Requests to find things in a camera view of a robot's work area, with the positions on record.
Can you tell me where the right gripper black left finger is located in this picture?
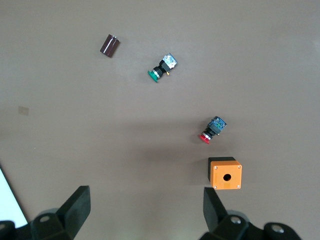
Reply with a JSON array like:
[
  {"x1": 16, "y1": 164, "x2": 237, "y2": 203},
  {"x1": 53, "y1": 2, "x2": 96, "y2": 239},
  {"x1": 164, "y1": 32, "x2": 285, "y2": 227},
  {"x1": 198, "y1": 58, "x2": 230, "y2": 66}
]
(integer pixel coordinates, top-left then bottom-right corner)
[{"x1": 29, "y1": 185, "x2": 91, "y2": 240}]

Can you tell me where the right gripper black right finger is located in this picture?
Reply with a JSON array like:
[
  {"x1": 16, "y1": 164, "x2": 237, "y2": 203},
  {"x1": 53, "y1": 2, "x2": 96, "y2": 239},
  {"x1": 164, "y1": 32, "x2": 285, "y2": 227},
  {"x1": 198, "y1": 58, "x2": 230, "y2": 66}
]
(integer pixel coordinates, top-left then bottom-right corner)
[{"x1": 199, "y1": 186, "x2": 253, "y2": 240}]

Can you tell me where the white drawer cabinet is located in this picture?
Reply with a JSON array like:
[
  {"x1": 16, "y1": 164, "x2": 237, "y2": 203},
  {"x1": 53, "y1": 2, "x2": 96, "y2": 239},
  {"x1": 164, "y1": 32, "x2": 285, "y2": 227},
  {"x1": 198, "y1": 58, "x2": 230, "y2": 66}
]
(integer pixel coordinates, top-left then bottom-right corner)
[{"x1": 0, "y1": 163, "x2": 28, "y2": 226}]

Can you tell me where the red push button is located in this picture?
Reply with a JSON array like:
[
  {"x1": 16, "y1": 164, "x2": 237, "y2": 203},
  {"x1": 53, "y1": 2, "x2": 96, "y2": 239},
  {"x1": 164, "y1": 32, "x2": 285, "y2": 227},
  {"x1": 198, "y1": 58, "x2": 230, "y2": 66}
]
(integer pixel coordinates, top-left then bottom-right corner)
[{"x1": 198, "y1": 115, "x2": 228, "y2": 146}]

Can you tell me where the green push button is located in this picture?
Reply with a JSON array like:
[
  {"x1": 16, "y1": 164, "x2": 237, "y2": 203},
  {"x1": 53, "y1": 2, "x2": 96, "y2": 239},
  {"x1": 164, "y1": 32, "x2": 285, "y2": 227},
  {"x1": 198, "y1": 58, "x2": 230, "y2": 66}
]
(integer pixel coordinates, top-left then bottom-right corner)
[{"x1": 146, "y1": 52, "x2": 179, "y2": 83}]

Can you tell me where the maroon cylindrical capacitor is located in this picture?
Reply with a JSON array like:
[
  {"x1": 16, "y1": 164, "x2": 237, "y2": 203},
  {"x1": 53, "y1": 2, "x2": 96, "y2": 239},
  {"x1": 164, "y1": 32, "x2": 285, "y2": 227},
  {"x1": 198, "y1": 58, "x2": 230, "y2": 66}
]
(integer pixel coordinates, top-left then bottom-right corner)
[{"x1": 99, "y1": 34, "x2": 121, "y2": 59}]

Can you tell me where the orange button enclosure box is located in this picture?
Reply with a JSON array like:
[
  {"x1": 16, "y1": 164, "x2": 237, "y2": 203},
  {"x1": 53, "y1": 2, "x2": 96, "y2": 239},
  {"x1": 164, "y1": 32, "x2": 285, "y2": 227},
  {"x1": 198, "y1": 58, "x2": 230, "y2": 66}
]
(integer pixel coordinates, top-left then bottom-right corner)
[{"x1": 207, "y1": 156, "x2": 243, "y2": 191}]

